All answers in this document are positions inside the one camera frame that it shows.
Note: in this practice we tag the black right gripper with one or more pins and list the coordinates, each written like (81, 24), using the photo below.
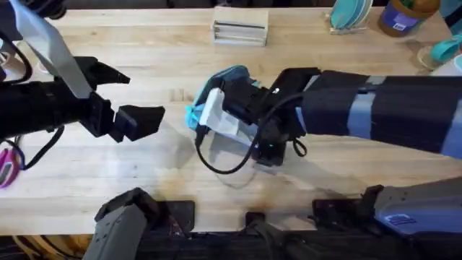
(278, 122)

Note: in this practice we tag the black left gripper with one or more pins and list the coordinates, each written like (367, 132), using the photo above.
(101, 115)

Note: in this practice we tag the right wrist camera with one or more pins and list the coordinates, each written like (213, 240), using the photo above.
(272, 151)

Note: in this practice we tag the teal and white zip bag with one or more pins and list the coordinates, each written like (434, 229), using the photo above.
(216, 115)

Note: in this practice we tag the pale wooden box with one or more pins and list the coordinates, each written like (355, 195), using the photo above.
(240, 27)

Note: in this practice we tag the brown bottle with purple label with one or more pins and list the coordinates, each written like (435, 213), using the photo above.
(404, 18)

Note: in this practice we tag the stack of teal plates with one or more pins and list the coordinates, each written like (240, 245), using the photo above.
(348, 12)

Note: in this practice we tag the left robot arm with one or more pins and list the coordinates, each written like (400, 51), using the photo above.
(32, 108)

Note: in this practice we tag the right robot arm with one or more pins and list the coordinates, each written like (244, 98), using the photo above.
(397, 108)

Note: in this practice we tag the small wooden peg rack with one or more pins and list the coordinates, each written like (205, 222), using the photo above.
(343, 30)

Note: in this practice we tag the teal cup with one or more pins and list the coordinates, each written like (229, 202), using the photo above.
(445, 48)

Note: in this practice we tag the left wrist upright flat plate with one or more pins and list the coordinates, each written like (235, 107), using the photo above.
(54, 47)

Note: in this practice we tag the white bowl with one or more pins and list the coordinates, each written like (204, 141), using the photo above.
(451, 66)

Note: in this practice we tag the clear glass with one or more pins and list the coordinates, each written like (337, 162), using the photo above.
(426, 57)

